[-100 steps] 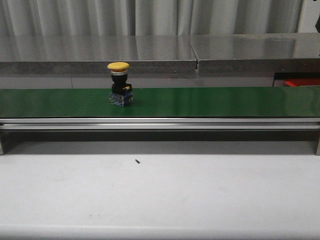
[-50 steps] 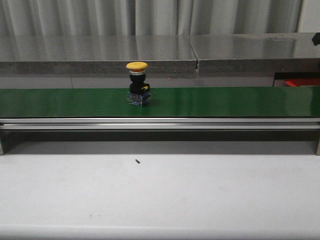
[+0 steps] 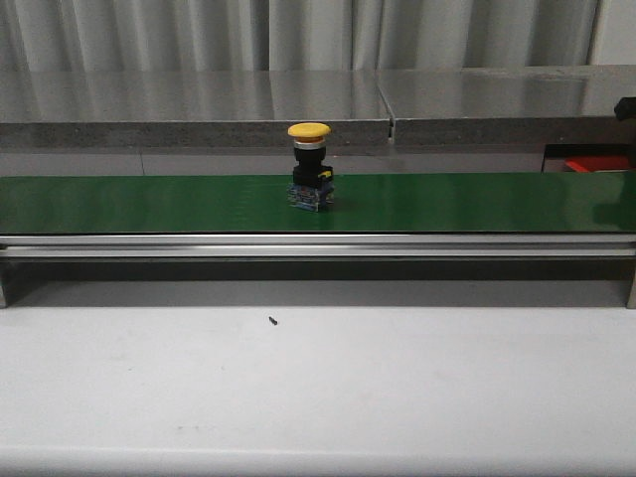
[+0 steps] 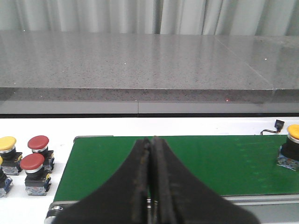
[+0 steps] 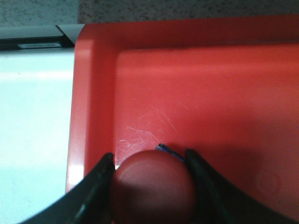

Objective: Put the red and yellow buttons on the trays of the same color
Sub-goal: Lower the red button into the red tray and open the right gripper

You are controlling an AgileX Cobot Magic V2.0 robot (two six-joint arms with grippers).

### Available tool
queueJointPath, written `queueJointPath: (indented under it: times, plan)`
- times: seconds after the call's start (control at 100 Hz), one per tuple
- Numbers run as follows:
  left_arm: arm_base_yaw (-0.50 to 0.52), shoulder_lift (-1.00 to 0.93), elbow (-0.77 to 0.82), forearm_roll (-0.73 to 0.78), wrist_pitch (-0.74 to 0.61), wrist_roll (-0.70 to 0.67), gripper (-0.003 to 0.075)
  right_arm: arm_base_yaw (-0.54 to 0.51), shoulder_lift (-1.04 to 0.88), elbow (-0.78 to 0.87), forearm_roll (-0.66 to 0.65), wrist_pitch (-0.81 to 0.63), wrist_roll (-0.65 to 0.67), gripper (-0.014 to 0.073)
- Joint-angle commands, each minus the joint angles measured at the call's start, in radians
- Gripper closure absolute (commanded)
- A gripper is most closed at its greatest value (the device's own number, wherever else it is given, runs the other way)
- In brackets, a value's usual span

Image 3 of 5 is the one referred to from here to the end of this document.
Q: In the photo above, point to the green conveyor belt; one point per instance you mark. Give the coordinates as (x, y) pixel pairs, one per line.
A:
(367, 203)

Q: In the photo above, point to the aluminium conveyor frame rail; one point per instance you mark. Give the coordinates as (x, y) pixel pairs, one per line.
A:
(317, 246)

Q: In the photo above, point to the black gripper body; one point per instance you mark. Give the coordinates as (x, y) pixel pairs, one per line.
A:
(625, 109)

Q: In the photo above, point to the red plastic bin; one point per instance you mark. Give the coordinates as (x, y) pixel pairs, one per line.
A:
(593, 164)

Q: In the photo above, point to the grey stone counter slab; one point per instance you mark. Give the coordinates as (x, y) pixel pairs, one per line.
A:
(174, 110)
(516, 106)

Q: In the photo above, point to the yellow mushroom button middle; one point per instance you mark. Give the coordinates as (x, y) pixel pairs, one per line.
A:
(312, 184)

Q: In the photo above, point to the right conveyor support leg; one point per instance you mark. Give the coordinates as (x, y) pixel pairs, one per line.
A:
(623, 283)

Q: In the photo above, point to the grey pleated curtain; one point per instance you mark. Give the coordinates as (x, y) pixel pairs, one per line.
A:
(202, 36)

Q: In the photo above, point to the grey stone counter left slab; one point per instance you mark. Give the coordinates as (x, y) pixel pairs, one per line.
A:
(174, 110)

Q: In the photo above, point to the grey stone counter right slab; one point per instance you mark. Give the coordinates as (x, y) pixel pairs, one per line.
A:
(516, 106)

